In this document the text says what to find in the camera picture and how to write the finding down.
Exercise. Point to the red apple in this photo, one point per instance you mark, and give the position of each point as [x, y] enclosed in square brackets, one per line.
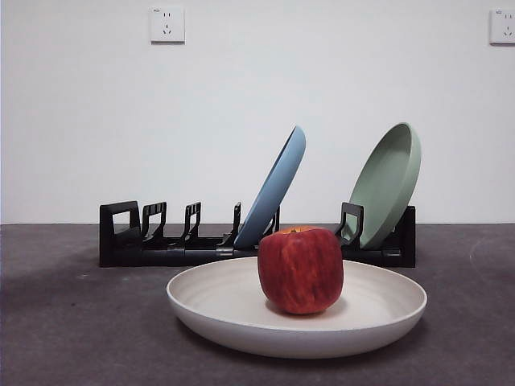
[299, 273]

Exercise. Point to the cream yellow plate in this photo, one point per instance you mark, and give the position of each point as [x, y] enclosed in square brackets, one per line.
[217, 305]

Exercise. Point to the blue plate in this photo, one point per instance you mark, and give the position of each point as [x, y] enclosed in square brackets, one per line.
[275, 189]

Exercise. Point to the black plate rack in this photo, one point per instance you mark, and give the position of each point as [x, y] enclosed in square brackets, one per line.
[161, 255]

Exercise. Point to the green plate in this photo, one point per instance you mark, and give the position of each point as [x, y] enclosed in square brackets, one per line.
[384, 189]

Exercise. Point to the white wall socket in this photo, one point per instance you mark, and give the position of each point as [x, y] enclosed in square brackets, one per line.
[168, 25]
[503, 27]

